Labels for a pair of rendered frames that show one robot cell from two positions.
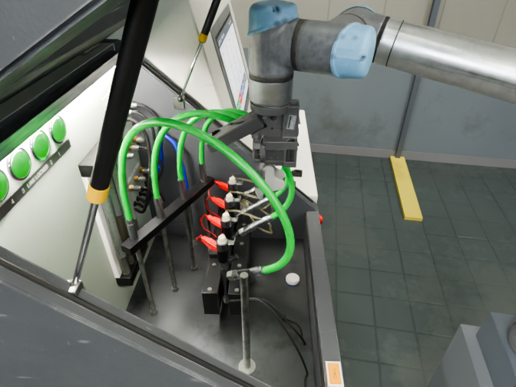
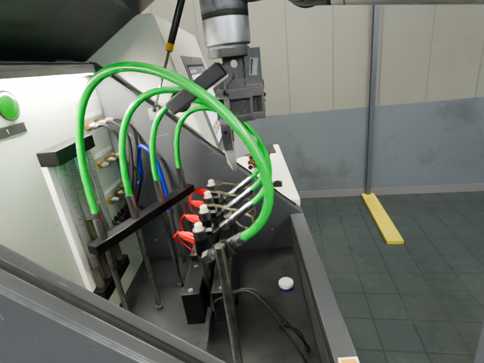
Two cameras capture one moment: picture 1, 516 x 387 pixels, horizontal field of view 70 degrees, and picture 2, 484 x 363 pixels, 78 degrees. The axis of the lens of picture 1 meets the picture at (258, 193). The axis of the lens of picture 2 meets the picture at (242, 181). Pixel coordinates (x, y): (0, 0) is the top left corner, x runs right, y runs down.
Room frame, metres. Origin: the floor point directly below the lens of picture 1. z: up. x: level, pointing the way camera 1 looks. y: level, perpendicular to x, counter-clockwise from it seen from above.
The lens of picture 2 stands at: (0.07, -0.03, 1.40)
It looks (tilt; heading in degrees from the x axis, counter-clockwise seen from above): 21 degrees down; 1
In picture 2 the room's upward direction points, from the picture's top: 7 degrees counter-clockwise
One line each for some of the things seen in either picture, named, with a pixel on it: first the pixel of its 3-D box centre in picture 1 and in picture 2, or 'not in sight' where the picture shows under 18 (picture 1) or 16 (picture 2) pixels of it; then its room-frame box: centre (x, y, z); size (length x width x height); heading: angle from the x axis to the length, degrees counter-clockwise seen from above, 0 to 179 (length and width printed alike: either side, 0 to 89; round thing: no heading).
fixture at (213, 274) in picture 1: (231, 262); (217, 269); (0.73, 0.08, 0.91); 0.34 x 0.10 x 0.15; 178
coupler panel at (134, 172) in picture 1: (131, 147); (109, 158); (0.86, 0.33, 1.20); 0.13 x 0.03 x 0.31; 178
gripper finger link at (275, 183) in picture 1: (269, 184); (241, 148); (0.60, -0.02, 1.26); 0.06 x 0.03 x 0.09; 88
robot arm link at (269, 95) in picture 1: (270, 88); (227, 34); (0.62, -0.02, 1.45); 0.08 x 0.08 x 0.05
